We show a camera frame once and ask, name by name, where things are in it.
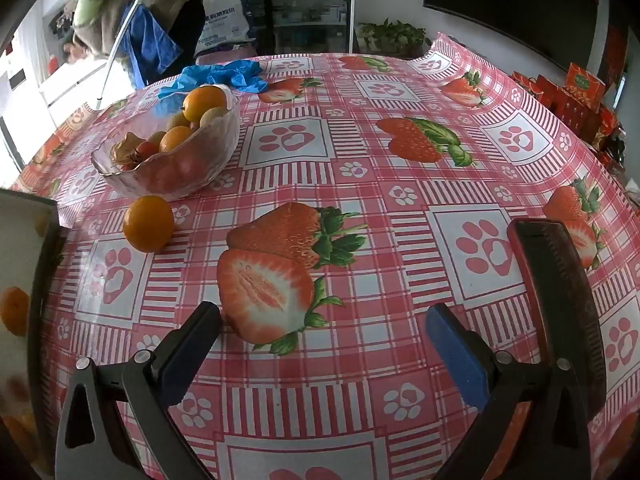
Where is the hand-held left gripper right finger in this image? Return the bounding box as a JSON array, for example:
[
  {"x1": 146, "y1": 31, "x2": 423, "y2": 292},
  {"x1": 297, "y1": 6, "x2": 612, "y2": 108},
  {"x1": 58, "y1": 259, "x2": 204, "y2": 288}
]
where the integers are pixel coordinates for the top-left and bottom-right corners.
[{"x1": 425, "y1": 303, "x2": 593, "y2": 480}]

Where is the clear glass bowl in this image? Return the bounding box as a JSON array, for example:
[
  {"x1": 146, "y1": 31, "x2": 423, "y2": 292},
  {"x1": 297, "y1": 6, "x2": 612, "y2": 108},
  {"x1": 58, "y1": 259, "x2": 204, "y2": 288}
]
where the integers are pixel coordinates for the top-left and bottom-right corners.
[{"x1": 91, "y1": 84, "x2": 241, "y2": 202}]

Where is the dark wall screen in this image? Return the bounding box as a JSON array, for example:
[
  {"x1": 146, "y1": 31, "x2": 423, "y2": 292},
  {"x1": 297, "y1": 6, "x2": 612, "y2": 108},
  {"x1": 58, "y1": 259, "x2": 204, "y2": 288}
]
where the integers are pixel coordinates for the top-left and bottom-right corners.
[{"x1": 422, "y1": 0, "x2": 601, "y2": 71}]

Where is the bunch of blue disposable gloves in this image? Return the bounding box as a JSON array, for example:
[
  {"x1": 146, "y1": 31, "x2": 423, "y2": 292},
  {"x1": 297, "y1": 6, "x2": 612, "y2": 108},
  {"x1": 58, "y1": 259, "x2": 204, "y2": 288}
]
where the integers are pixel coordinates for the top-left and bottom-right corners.
[{"x1": 157, "y1": 59, "x2": 271, "y2": 101}]

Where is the green potted plant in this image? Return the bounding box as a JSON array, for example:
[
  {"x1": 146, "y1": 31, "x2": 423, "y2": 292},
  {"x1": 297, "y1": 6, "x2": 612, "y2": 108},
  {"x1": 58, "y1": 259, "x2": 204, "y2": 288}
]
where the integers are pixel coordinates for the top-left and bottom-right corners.
[{"x1": 357, "y1": 19, "x2": 431, "y2": 58}]

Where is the glass door cabinet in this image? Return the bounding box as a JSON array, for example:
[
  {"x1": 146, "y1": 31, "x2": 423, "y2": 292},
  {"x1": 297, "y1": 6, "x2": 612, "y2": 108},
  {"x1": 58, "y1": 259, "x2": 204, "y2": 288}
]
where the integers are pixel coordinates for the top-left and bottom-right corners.
[{"x1": 270, "y1": 0, "x2": 351, "y2": 53}]

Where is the pile of cherry tomatoes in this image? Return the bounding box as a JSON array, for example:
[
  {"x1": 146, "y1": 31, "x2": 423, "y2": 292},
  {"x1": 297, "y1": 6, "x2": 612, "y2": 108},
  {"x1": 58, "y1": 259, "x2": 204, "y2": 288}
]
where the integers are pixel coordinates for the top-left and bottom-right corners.
[{"x1": 132, "y1": 141, "x2": 211, "y2": 193}]

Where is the physalis with dry husk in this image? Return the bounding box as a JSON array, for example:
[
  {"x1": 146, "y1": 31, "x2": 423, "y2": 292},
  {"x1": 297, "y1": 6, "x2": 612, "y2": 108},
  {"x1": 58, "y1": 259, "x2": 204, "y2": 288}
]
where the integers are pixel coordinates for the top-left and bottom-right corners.
[{"x1": 111, "y1": 132, "x2": 143, "y2": 170}]

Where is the stack of red gift boxes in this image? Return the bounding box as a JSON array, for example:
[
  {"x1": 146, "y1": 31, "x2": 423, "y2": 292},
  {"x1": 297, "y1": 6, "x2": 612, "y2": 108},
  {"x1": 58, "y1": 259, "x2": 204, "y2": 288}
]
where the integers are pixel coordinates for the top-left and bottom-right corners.
[{"x1": 512, "y1": 62, "x2": 623, "y2": 147}]

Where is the white printed bag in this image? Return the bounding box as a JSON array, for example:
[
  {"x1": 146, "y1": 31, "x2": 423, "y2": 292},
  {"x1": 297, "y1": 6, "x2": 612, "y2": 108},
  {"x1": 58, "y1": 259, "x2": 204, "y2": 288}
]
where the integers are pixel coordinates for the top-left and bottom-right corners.
[{"x1": 194, "y1": 0, "x2": 256, "y2": 56}]

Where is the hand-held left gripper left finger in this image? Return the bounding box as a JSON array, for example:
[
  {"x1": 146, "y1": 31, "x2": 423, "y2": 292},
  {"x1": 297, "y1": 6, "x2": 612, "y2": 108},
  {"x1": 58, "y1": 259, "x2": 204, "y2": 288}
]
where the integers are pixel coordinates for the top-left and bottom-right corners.
[{"x1": 54, "y1": 301, "x2": 223, "y2": 480}]

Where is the white rectangular tray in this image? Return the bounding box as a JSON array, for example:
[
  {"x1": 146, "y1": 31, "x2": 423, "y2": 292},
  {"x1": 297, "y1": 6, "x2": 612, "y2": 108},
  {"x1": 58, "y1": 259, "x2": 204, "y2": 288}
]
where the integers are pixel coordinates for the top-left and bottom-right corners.
[{"x1": 0, "y1": 187, "x2": 63, "y2": 480}]

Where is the white pole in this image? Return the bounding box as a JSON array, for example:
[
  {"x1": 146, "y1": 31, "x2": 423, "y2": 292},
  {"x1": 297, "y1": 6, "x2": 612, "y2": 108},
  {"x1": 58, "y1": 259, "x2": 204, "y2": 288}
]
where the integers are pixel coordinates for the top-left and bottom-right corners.
[{"x1": 96, "y1": 0, "x2": 150, "y2": 112}]

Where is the pink strawberry print tablecloth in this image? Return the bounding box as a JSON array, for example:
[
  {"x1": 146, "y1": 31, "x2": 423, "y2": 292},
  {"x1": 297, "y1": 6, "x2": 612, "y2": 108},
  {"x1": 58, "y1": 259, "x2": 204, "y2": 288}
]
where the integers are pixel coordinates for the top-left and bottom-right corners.
[{"x1": 10, "y1": 34, "x2": 640, "y2": 480}]

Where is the orange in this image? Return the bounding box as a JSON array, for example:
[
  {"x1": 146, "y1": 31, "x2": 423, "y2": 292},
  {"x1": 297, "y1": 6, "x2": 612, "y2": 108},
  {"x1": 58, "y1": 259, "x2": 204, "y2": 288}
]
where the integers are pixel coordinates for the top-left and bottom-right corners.
[
  {"x1": 123, "y1": 195, "x2": 175, "y2": 253},
  {"x1": 182, "y1": 85, "x2": 228, "y2": 122},
  {"x1": 159, "y1": 126, "x2": 195, "y2": 153}
]

